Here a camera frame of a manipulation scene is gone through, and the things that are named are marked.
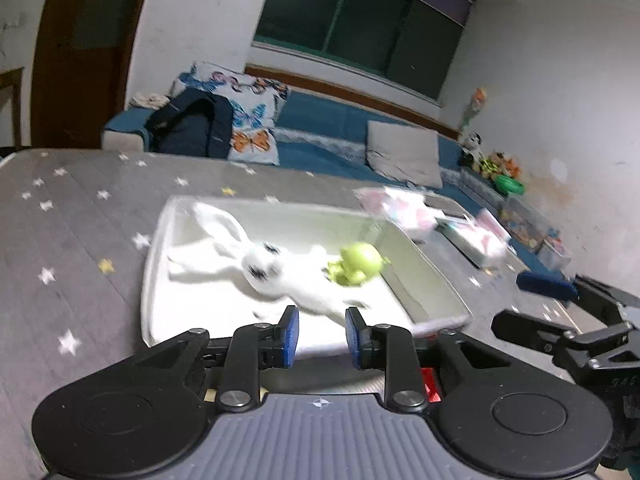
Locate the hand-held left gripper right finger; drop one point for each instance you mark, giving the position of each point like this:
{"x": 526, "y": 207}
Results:
{"x": 353, "y": 340}

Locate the wooden wall rail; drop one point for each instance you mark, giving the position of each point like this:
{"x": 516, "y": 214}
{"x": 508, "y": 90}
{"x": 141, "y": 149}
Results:
{"x": 350, "y": 97}

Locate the dark glass window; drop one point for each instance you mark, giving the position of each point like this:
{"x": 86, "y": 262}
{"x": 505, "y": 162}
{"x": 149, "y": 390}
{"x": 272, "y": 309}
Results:
{"x": 350, "y": 10}

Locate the green plastic bowl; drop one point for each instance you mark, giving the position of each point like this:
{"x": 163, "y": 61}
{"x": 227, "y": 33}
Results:
{"x": 510, "y": 185}

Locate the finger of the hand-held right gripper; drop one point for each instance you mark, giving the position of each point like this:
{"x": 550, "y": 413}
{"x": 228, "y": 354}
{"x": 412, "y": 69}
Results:
{"x": 545, "y": 285}
{"x": 530, "y": 330}

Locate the wooden side table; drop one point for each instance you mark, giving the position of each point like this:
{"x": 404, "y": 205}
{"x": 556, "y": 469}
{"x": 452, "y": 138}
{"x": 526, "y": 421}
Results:
{"x": 12, "y": 105}

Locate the clear storage box with toys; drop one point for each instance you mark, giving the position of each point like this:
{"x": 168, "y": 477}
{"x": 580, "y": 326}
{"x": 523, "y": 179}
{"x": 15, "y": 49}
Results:
{"x": 525, "y": 222}

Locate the dark blue backpack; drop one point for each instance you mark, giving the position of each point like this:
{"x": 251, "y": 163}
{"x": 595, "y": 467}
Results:
{"x": 190, "y": 125}

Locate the white patterned cloth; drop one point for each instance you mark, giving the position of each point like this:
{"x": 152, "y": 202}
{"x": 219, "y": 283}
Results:
{"x": 150, "y": 101}

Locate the panda plush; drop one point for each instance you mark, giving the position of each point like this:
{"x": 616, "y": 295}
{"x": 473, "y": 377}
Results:
{"x": 472, "y": 147}

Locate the green round-headed toy figure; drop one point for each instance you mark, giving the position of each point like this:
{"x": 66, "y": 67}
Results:
{"x": 362, "y": 260}

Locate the white flat case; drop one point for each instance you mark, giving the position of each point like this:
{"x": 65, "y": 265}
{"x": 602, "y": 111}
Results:
{"x": 450, "y": 205}

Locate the grey cardboard box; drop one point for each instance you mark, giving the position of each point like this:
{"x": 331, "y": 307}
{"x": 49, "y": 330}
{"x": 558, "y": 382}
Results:
{"x": 410, "y": 280}

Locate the orange and green wall doll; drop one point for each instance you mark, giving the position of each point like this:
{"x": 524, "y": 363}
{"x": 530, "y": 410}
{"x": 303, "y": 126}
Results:
{"x": 475, "y": 107}

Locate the brown wooden door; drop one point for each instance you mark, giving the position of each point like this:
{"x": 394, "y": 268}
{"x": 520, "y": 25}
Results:
{"x": 90, "y": 60}

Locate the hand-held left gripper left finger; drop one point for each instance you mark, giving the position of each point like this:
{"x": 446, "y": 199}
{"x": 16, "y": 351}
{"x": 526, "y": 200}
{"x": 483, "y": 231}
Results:
{"x": 290, "y": 336}

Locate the blue sofa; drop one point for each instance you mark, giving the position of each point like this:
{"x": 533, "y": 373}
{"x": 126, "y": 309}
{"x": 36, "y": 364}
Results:
{"x": 325, "y": 115}

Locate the pink white packet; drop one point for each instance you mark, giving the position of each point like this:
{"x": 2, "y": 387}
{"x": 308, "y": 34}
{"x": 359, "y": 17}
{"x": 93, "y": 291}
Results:
{"x": 480, "y": 240}

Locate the pink and white tissue pack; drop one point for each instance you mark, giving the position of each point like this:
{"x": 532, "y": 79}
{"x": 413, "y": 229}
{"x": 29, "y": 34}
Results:
{"x": 405, "y": 210}

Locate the plush with yellow-green vest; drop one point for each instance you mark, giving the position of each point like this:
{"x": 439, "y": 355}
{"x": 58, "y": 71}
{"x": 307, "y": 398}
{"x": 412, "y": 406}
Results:
{"x": 488, "y": 166}

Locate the white rabbit plush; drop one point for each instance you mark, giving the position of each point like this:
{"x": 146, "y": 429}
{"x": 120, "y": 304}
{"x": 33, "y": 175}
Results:
{"x": 270, "y": 270}

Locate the butterfly print pillow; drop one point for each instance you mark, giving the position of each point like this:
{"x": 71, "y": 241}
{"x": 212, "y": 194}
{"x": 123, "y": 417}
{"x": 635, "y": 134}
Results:
{"x": 250, "y": 110}

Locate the orange fox plush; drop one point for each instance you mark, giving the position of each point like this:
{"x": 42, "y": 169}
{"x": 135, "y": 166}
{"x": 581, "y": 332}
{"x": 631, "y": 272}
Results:
{"x": 509, "y": 164}

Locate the small clear storage box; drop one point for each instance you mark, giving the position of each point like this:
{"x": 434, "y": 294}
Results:
{"x": 554, "y": 252}

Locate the grey star-print tablecloth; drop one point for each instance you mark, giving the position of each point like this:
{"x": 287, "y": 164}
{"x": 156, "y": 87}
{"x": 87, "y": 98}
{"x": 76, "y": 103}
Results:
{"x": 75, "y": 235}

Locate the grey pillow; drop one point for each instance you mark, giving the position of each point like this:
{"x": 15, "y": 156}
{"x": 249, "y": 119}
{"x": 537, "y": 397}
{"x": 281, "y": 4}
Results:
{"x": 405, "y": 155}

